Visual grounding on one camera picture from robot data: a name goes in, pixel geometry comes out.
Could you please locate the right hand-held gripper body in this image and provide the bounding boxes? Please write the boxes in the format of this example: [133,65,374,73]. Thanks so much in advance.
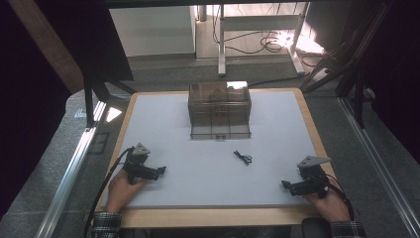
[289,156,332,199]

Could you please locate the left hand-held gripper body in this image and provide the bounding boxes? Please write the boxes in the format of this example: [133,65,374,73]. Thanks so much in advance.
[123,142,160,185]

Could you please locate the person's right hand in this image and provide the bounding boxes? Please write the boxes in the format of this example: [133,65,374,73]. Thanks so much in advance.
[303,188,352,223]

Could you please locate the person's left hand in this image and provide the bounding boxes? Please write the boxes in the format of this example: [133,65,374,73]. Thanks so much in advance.
[104,168,149,214]

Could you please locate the black padded armrest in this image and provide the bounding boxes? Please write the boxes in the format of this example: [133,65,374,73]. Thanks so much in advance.
[300,217,333,238]

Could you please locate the white table mat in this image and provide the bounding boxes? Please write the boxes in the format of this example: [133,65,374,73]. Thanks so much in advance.
[99,90,329,210]

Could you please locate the transparent grey drawer box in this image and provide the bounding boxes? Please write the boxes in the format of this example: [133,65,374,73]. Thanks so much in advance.
[187,80,253,141]

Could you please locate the black tripod stand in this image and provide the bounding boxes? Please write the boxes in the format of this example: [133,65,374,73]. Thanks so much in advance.
[299,0,394,130]

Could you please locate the white cabinet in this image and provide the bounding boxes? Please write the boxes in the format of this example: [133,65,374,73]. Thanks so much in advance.
[108,5,198,60]

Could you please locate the brown wooden beam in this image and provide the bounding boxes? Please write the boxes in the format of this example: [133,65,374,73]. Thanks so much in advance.
[7,0,85,95]

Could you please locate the right hand-held gripper black cable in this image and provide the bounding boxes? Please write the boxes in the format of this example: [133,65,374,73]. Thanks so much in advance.
[325,174,356,222]

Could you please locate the hand-held gripper black cable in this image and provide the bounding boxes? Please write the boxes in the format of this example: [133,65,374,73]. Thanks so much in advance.
[325,174,356,222]
[83,146,136,238]

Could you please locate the small black coiled cable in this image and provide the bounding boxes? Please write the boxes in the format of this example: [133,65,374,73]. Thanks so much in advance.
[233,149,254,167]

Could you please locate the left hand-held gripper black cable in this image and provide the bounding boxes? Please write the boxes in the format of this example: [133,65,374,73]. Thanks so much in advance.
[83,146,136,238]

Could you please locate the aluminium rail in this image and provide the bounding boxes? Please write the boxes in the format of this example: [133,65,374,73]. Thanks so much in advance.
[337,97,420,238]
[34,100,108,238]

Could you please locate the black metal frame stand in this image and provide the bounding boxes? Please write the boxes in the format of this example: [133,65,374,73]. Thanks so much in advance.
[80,59,138,128]

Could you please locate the white metal desk frame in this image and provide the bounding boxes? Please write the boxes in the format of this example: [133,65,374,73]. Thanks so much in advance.
[216,2,308,77]

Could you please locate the black floor cables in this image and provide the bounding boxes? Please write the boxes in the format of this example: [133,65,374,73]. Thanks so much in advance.
[211,3,328,67]

